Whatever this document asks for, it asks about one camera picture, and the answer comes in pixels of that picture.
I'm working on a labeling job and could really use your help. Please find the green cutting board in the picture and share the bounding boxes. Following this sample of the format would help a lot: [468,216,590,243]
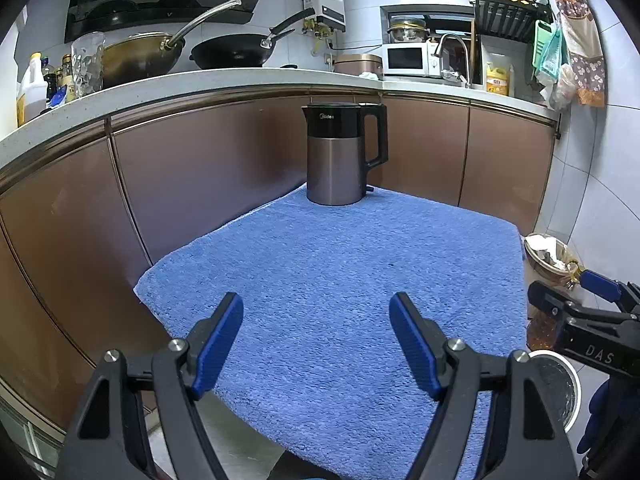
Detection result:
[530,19,569,87]

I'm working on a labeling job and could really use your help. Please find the brown black electric kettle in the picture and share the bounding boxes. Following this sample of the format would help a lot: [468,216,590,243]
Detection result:
[301,102,390,206]

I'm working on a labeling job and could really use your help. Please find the white round trash bin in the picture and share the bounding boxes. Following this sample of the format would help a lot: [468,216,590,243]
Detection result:
[527,349,584,432]

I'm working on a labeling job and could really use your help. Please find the black wok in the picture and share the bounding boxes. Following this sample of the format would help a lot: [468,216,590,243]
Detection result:
[189,8,316,70]

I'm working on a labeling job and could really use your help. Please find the brown rice cooker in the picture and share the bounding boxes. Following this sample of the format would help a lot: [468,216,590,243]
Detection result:
[333,53,384,79]

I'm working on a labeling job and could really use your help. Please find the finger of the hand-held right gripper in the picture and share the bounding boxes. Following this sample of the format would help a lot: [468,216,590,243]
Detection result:
[580,269,640,317]
[527,280,571,321]

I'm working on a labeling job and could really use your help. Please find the hanging plastic bag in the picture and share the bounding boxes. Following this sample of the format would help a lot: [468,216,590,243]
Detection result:
[547,62,576,112]

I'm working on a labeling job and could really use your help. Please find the white oil jug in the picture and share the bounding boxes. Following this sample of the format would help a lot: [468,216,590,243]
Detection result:
[17,52,50,129]

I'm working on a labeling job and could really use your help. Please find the black dish rack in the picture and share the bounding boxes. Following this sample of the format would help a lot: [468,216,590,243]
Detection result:
[462,0,554,42]

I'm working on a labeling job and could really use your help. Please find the blue towel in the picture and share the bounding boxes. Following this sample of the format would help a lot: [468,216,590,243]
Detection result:
[133,182,529,480]

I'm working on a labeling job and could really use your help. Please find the white microwave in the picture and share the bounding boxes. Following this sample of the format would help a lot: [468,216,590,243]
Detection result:
[382,42,444,79]

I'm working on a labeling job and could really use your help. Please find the person's right hand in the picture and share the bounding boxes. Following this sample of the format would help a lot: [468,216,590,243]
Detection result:
[577,374,621,461]

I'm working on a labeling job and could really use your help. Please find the white water heater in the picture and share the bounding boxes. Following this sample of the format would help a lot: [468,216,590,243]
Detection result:
[301,0,348,34]

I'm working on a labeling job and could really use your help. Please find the brown wooden board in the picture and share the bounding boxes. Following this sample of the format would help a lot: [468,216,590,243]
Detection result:
[468,17,484,87]

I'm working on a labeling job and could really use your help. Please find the floral apron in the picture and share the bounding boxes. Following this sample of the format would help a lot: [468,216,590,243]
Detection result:
[552,0,607,108]

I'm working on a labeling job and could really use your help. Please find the yellow detergent bottle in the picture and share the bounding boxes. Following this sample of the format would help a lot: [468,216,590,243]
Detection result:
[485,62,510,95]

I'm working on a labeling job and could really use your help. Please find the golden wok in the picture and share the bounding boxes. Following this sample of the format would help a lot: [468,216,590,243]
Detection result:
[101,0,242,89]

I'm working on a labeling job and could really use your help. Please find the dark sauce bottle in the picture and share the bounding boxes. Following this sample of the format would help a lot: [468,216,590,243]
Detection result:
[42,52,77,107]

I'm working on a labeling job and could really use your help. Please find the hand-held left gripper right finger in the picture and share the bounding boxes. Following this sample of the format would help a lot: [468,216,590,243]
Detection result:
[389,291,576,480]

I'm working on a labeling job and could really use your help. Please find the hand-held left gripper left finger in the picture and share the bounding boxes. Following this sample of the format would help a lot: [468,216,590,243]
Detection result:
[59,291,245,480]

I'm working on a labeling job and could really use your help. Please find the steel faucet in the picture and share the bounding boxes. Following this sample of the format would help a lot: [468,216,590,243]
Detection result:
[432,33,474,89]

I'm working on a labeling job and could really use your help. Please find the black glass range hood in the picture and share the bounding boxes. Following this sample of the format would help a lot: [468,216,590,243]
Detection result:
[64,0,282,44]

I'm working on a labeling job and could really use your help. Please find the stacked steel pots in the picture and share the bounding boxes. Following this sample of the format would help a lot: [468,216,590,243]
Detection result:
[387,15,430,44]

